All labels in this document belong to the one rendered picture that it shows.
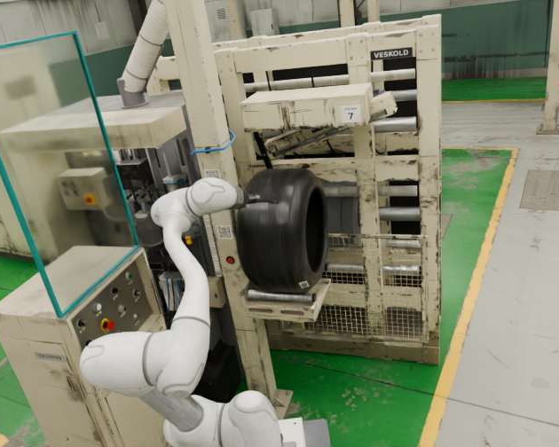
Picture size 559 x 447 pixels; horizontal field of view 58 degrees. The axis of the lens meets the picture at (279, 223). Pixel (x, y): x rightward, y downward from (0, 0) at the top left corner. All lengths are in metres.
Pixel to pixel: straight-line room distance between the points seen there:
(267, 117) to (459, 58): 9.10
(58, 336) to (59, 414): 0.46
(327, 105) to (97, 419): 1.69
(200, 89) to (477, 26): 9.32
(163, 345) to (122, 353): 0.10
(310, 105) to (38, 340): 1.52
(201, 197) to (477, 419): 2.12
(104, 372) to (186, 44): 1.40
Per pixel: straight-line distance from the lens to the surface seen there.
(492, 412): 3.17
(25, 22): 12.73
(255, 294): 2.51
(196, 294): 1.36
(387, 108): 2.46
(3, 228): 5.96
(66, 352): 2.17
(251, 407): 1.76
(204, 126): 2.29
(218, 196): 1.55
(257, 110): 2.46
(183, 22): 2.24
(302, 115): 2.40
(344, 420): 3.08
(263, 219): 2.17
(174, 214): 1.62
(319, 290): 2.66
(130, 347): 1.31
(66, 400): 2.39
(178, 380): 1.25
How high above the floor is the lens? 2.27
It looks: 25 degrees down
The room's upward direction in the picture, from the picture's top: 9 degrees counter-clockwise
